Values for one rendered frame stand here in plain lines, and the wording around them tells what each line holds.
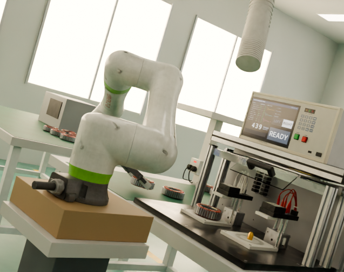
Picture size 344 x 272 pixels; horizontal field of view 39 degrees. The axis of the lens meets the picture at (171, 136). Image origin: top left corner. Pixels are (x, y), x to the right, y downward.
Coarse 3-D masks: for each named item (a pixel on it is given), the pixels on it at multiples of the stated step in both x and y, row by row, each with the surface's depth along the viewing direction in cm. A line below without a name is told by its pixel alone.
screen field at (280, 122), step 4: (272, 120) 193; (276, 120) 191; (280, 120) 190; (284, 120) 188; (288, 120) 187; (276, 124) 191; (280, 124) 189; (284, 124) 188; (288, 124) 186; (292, 124) 185
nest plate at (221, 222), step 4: (184, 208) 195; (184, 212) 192; (188, 212) 190; (192, 212) 192; (192, 216) 188; (196, 216) 186; (200, 216) 188; (200, 220) 184; (204, 220) 183; (208, 220) 185; (212, 220) 187; (216, 220) 190; (220, 220) 192; (224, 220) 195; (208, 224) 183; (212, 224) 185; (216, 224) 186; (220, 224) 187; (224, 224) 188; (228, 224) 190
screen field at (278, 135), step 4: (272, 128) 192; (276, 128) 190; (268, 132) 193; (272, 132) 192; (276, 132) 190; (280, 132) 189; (284, 132) 187; (288, 132) 186; (268, 136) 193; (272, 136) 191; (276, 136) 190; (280, 136) 188; (284, 136) 187; (288, 136) 185; (276, 140) 189; (280, 140) 188; (284, 140) 186
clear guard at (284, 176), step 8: (240, 160) 168; (256, 160) 164; (264, 160) 175; (232, 168) 165; (240, 168) 164; (256, 168) 161; (280, 168) 156; (288, 168) 167; (248, 176) 159; (256, 176) 157; (264, 176) 155; (280, 176) 152; (288, 176) 151; (296, 176) 150; (304, 176) 152; (312, 176) 159; (272, 184) 151; (280, 184) 149; (288, 184) 148; (336, 184) 163
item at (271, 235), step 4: (268, 228) 183; (272, 228) 184; (268, 232) 182; (272, 232) 181; (276, 232) 179; (268, 236) 182; (272, 236) 181; (276, 236) 179; (280, 236) 178; (284, 236) 178; (288, 236) 180; (264, 240) 183; (268, 240) 182; (272, 240) 180; (280, 240) 178; (288, 240) 180; (272, 244) 180; (280, 244) 178; (280, 248) 179; (284, 248) 180
